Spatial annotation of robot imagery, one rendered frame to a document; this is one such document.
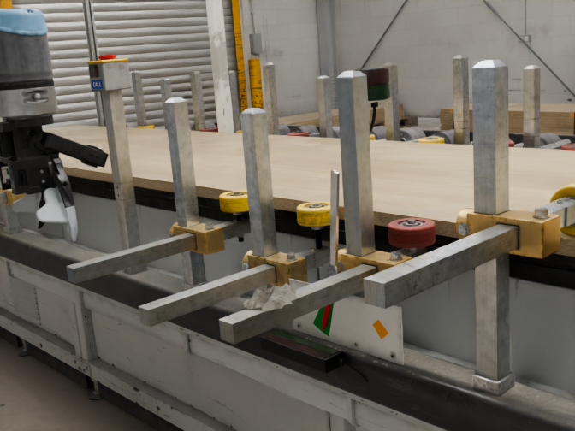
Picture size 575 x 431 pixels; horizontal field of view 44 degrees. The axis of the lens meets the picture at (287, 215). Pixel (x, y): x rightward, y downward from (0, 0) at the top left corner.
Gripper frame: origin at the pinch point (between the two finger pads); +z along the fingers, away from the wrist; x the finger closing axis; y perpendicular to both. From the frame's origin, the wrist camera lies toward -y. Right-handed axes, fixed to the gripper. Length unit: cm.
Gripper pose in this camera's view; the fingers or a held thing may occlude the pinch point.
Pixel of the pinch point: (60, 234)
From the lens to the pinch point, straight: 126.7
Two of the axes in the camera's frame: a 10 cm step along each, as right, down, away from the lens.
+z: 0.7, 9.7, 2.3
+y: -7.7, 2.0, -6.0
